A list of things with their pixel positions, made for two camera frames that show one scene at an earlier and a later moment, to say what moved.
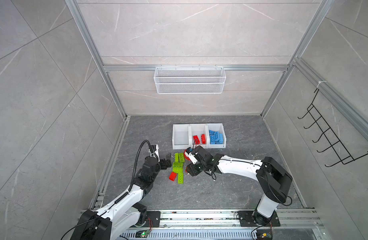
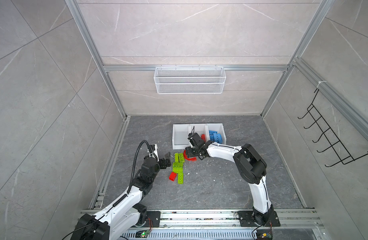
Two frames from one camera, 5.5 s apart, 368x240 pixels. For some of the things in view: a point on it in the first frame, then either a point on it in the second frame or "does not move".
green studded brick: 179,170 does not move
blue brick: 215,137 does not move
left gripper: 164,165 does not move
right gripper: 191,171 → 188,152
